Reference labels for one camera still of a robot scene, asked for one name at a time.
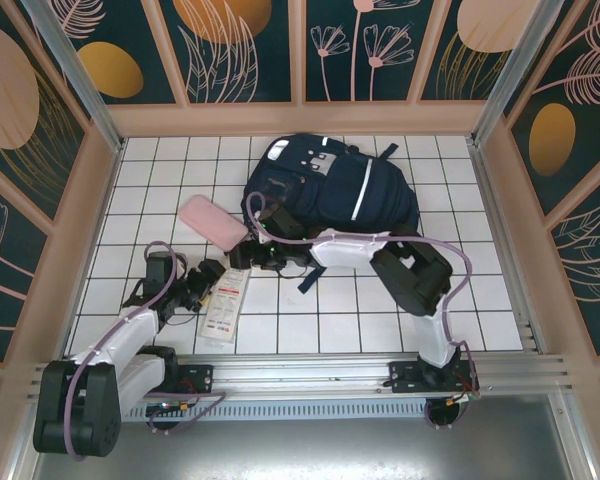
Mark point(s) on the clear ruler set package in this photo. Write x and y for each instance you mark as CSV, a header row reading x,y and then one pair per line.
x,y
225,310

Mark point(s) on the pink pencil case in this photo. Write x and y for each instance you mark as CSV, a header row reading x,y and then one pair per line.
x,y
205,217

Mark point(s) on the navy blue backpack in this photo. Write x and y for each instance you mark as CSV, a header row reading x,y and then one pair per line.
x,y
380,200

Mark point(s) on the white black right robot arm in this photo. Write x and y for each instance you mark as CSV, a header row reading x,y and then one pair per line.
x,y
350,252

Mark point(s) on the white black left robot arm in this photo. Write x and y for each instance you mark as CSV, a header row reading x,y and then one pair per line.
x,y
80,415

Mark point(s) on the small controller board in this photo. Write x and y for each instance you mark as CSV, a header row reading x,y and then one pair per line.
x,y
172,407
460,398

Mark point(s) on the grey metal sheet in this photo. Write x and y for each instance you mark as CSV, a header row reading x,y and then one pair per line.
x,y
305,450

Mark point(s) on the aluminium side rail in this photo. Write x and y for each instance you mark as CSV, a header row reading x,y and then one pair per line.
x,y
91,250
505,250

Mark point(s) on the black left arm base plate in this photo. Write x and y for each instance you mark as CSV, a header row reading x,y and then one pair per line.
x,y
200,380

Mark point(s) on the long aluminium mounting rail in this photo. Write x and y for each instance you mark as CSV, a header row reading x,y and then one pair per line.
x,y
305,375

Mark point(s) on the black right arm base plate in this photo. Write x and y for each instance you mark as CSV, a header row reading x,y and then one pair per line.
x,y
402,380

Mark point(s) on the aluminium corner post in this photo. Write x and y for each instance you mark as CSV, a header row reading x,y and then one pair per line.
x,y
79,75
512,75

